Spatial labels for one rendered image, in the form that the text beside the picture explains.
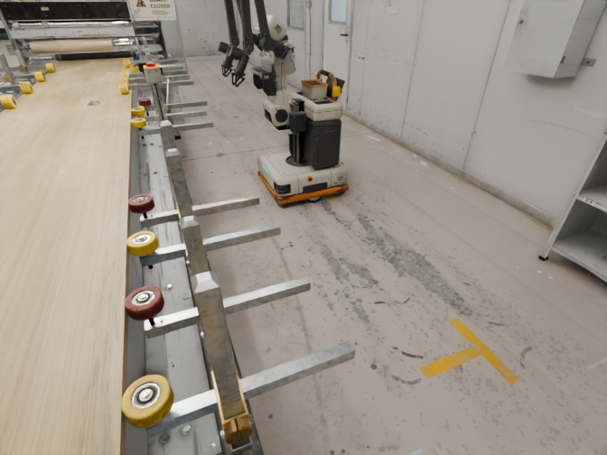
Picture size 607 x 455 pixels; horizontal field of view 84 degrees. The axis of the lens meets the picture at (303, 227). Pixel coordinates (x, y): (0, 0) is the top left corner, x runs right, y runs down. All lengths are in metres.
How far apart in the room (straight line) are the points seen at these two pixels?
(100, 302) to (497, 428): 1.56
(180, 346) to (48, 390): 0.42
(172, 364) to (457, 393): 1.26
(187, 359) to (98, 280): 0.33
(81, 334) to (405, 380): 1.37
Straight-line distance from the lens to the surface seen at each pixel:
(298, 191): 2.84
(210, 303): 0.49
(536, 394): 2.00
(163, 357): 1.12
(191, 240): 0.72
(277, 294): 0.94
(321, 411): 1.66
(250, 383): 0.76
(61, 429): 0.74
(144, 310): 0.85
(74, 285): 1.00
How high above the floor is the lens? 1.47
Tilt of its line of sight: 34 degrees down
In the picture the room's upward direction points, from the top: straight up
